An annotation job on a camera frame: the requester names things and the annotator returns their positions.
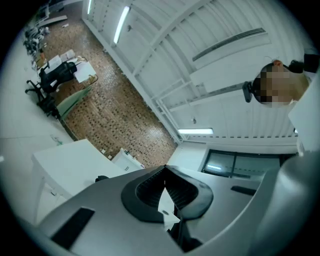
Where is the dark glass window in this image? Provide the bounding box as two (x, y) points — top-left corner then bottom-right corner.
(201, 149), (298, 179)

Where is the white board sheet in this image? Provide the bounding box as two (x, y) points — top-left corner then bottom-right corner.
(74, 61), (97, 84)

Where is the linear ceiling air vent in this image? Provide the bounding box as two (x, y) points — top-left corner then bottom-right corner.
(191, 27), (266, 62)

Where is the white cabinet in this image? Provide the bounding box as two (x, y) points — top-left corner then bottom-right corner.
(111, 147), (145, 173)

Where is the white table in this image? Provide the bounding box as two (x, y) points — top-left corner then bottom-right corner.
(30, 138), (126, 201)

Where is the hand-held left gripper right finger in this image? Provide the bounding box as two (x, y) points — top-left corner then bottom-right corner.
(164, 164), (267, 246)

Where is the black office chair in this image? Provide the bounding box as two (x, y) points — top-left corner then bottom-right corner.
(24, 61), (79, 118)

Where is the long ceiling tube light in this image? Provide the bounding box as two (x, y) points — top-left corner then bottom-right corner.
(113, 5), (131, 45)

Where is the black head-worn camera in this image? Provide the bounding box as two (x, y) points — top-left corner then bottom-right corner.
(241, 80), (255, 104)

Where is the person's head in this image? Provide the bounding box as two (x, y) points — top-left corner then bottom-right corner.
(251, 59), (311, 110)

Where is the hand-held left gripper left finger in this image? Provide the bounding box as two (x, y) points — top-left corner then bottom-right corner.
(37, 164), (187, 256)

